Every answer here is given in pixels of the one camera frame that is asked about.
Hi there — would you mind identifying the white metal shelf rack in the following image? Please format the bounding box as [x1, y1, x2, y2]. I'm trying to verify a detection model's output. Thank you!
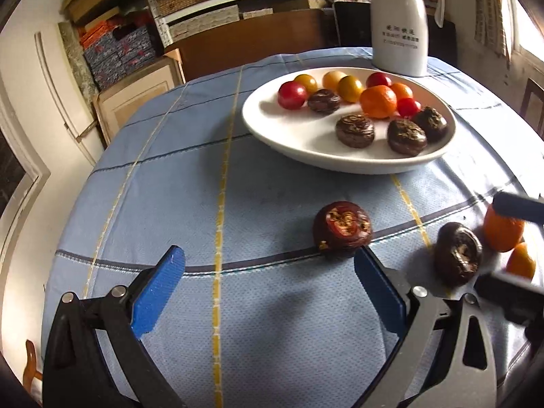
[140, 0, 443, 47]

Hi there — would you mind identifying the light wooden framed panel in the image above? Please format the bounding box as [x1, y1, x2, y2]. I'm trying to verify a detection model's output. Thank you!
[92, 49, 186, 145]

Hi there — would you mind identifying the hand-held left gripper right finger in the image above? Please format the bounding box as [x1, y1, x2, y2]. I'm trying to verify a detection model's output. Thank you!
[354, 246, 498, 408]

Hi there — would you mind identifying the white plate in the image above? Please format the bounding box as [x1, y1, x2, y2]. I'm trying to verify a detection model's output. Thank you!
[241, 67, 457, 175]

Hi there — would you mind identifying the dark wooden chair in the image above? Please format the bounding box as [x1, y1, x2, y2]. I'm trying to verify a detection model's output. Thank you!
[521, 79, 544, 141]

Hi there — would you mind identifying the orange flat box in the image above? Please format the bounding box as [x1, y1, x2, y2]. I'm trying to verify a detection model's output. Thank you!
[79, 17, 128, 48]

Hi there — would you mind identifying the green patterned board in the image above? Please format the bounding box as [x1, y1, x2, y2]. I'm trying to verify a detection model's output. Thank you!
[57, 21, 100, 94]

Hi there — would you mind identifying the blue checked tablecloth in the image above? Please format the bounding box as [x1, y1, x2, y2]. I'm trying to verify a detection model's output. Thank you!
[41, 47, 544, 408]

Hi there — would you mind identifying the stack of woven boxes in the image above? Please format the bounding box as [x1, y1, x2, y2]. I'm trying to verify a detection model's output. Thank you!
[149, 0, 375, 37]

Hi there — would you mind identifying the brown wooden cabinet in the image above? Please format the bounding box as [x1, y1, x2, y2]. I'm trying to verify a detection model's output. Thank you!
[170, 8, 336, 81]

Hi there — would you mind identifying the window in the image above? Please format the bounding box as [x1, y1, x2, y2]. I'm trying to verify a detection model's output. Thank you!
[497, 0, 544, 81]

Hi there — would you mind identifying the black panel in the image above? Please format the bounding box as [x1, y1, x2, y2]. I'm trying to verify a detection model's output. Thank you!
[333, 0, 375, 47]

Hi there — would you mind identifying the patterned curtain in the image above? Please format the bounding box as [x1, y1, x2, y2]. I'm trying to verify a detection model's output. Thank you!
[474, 0, 515, 58]

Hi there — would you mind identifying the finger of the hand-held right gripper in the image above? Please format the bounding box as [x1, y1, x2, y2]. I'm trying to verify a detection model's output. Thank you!
[492, 191, 544, 224]
[473, 271, 544, 328]

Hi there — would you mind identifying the stack of blue patterned boxes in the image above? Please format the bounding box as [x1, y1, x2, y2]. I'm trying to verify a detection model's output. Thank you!
[83, 25, 159, 91]

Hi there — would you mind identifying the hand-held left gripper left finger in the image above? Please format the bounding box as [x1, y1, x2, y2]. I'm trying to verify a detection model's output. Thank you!
[42, 245, 186, 408]

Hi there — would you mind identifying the white door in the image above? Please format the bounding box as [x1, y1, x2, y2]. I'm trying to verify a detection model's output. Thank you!
[34, 32, 105, 166]

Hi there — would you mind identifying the white thermos jug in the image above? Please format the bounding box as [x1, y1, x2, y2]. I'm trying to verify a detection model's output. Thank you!
[371, 0, 445, 78]

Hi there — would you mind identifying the light wooden chair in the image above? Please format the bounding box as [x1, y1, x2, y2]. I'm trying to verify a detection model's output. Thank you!
[23, 339, 44, 397]

